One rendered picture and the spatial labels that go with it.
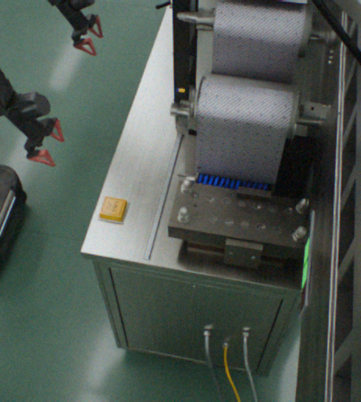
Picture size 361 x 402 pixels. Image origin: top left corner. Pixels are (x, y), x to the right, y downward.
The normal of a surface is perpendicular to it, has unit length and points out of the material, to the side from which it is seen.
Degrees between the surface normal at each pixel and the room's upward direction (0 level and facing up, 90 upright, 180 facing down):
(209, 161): 90
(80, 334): 0
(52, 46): 0
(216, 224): 0
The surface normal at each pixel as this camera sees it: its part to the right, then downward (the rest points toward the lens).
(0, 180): 0.00, -0.58
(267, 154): -0.20, 0.80
